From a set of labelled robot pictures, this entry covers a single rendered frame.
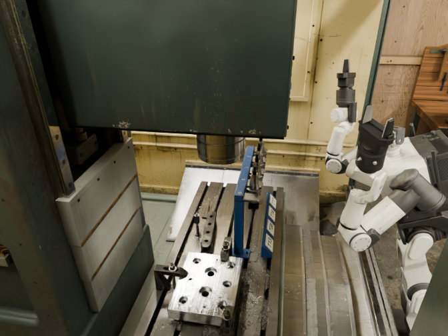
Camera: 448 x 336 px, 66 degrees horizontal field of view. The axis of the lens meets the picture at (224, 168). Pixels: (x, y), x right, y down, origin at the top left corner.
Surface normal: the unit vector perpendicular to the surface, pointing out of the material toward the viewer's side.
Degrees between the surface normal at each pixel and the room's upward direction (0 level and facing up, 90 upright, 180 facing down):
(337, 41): 90
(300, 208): 24
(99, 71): 90
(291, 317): 7
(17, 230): 90
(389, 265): 0
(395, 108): 90
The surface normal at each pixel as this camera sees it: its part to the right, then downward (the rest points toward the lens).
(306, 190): -0.08, -0.59
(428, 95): -0.15, 0.48
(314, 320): -0.04, -0.80
